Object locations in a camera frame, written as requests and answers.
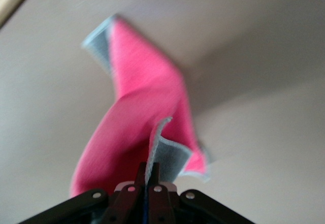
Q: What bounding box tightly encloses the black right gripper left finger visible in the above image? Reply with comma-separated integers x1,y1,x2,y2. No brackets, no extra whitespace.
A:
17,162,148,224

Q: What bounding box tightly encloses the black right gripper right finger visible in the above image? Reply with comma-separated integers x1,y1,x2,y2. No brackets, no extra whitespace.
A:
147,162,257,224

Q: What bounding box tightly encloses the pink cloth with grey edge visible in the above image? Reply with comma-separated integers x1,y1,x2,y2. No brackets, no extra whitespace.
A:
70,13,213,199

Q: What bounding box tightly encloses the brown table cover sheet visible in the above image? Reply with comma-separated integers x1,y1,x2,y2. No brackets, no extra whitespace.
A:
0,0,325,224

